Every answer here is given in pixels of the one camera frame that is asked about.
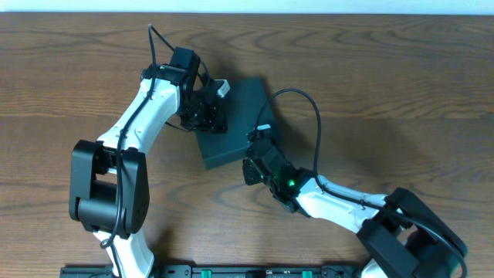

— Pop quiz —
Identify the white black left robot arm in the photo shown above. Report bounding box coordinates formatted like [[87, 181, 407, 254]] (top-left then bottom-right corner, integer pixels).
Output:
[[69, 63, 230, 277]]

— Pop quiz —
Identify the dark green gift box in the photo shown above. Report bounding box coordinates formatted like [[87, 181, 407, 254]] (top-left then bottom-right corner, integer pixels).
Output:
[[196, 77, 267, 170]]

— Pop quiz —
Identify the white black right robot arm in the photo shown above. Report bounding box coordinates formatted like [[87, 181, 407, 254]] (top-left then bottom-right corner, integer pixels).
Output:
[[242, 131, 468, 277]]

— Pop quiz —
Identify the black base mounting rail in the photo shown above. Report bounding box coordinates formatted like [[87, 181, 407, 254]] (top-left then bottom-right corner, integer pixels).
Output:
[[59, 264, 361, 278]]

